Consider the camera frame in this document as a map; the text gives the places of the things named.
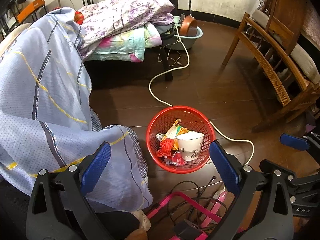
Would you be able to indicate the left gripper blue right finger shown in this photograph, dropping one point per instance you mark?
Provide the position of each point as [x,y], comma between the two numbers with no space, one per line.
[227,166]

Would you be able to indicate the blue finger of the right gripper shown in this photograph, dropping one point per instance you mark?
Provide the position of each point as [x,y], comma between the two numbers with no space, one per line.
[294,142]

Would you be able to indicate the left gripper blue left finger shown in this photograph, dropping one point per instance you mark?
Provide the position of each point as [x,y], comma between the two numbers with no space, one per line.
[92,168]

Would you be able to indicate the clear bag with red wrapper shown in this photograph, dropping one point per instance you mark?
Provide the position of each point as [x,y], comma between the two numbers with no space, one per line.
[175,159]

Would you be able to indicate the pink metal rack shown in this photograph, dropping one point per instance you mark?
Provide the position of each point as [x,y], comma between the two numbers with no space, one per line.
[213,197]

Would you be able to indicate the red mesh waste basket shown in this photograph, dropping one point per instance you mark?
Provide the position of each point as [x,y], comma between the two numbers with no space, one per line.
[191,119]

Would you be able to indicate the blue checked bed sheet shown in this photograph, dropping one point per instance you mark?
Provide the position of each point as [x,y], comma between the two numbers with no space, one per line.
[47,123]

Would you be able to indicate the wooden armchair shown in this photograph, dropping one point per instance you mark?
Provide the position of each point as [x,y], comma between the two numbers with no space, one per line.
[274,45]

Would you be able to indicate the person in pink sweater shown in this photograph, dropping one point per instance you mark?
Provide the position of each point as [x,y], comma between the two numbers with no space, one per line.
[311,26]

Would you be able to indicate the pastel green pink quilt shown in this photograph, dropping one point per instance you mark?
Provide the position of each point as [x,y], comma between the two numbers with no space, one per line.
[129,45]

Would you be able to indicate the light blue wash basin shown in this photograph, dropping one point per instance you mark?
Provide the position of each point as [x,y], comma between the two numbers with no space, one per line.
[188,41]

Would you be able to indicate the red patterned blanket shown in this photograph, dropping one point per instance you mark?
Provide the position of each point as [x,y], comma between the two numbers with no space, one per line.
[78,18]

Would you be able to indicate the copper brown pan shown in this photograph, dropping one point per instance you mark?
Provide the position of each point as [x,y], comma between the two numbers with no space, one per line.
[189,24]

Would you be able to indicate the cream pillow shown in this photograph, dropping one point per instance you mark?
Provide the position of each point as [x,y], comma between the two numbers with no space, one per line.
[11,37]

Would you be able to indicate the orange box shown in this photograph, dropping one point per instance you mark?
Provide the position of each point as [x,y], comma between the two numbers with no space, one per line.
[30,9]

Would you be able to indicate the purple floral quilt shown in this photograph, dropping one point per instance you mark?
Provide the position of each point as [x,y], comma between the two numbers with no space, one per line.
[111,17]

